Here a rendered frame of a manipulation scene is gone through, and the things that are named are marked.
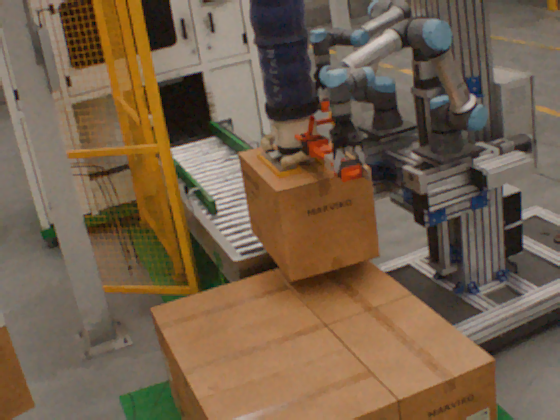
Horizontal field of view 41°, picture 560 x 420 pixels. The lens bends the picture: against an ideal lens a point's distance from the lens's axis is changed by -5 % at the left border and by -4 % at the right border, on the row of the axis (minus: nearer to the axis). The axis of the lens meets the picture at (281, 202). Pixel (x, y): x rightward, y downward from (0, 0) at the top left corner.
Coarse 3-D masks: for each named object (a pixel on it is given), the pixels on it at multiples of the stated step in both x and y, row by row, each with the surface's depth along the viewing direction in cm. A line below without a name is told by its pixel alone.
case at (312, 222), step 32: (256, 160) 343; (256, 192) 339; (288, 192) 305; (320, 192) 309; (352, 192) 314; (256, 224) 356; (288, 224) 309; (320, 224) 314; (352, 224) 318; (288, 256) 314; (320, 256) 318; (352, 256) 323
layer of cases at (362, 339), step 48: (240, 288) 348; (288, 288) 341; (336, 288) 334; (384, 288) 327; (192, 336) 315; (240, 336) 310; (288, 336) 304; (336, 336) 300; (384, 336) 293; (432, 336) 287; (192, 384) 283; (240, 384) 278; (288, 384) 274; (336, 384) 269; (384, 384) 265; (432, 384) 260; (480, 384) 267
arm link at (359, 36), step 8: (400, 0) 367; (392, 8) 362; (400, 8) 361; (408, 8) 364; (384, 16) 356; (392, 16) 357; (400, 16) 360; (408, 16) 363; (368, 24) 349; (376, 24) 351; (384, 24) 354; (392, 24) 358; (344, 32) 347; (352, 32) 344; (360, 32) 341; (368, 32) 347; (376, 32) 351; (344, 40) 347; (352, 40) 344; (360, 40) 342
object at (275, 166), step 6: (270, 150) 337; (276, 150) 344; (258, 156) 344; (264, 156) 339; (264, 162) 335; (270, 162) 331; (276, 162) 329; (270, 168) 328; (276, 168) 323; (282, 168) 321; (288, 168) 320; (294, 168) 320; (300, 168) 319; (276, 174) 320; (282, 174) 317; (288, 174) 318; (294, 174) 319
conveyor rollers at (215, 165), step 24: (192, 144) 567; (216, 144) 556; (192, 168) 515; (216, 168) 511; (240, 168) 499; (192, 192) 472; (216, 192) 468; (240, 192) 463; (216, 216) 433; (240, 216) 428; (240, 240) 397
